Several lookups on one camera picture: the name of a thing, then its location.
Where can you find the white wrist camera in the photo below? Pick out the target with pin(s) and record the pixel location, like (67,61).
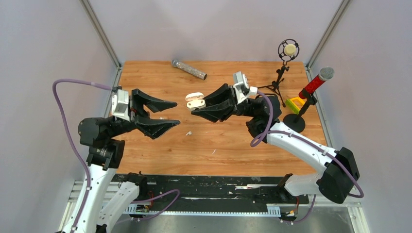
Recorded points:
(242,88)
(120,105)

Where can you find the black round-base microphone stand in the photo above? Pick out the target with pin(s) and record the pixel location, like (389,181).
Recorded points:
(296,121)

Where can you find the silver glitter microphone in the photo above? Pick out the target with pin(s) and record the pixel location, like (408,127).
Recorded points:
(189,69)

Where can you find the red glitter microphone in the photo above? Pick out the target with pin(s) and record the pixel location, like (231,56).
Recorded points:
(324,75)

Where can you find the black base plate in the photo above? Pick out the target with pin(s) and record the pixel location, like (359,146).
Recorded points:
(218,193)

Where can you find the black tripod microphone stand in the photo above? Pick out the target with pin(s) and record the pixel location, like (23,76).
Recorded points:
(287,51)

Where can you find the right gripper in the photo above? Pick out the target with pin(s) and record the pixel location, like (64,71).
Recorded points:
(225,93)

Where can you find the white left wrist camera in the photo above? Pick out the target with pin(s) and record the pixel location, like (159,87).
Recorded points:
(120,105)

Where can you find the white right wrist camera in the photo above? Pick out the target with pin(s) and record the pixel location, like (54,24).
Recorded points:
(242,88)

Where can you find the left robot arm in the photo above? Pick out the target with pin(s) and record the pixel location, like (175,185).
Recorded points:
(105,152)

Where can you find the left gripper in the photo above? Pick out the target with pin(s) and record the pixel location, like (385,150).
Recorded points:
(152,126)

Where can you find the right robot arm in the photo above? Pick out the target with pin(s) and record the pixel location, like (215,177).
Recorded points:
(337,174)

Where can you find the yellow green toy block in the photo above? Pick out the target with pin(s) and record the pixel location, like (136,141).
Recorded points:
(295,104)

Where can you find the white earbuds charging case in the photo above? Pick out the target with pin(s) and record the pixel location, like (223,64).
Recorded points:
(195,100)

